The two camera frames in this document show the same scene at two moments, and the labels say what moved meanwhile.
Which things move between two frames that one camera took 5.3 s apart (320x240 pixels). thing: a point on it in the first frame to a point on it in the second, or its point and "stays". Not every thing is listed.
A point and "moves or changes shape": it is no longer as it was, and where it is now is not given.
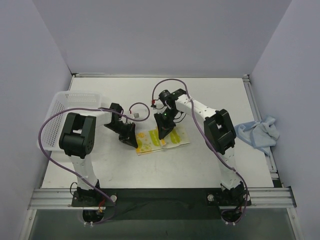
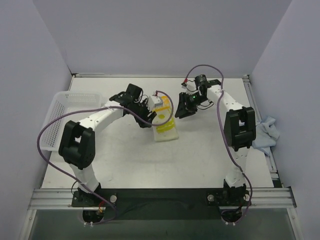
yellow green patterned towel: (149, 141) moves or changes shape
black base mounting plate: (160, 204) stays
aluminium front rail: (260, 197) stays
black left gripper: (125, 132) to (145, 115)
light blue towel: (261, 134) stays
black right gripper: (165, 126) to (186, 104)
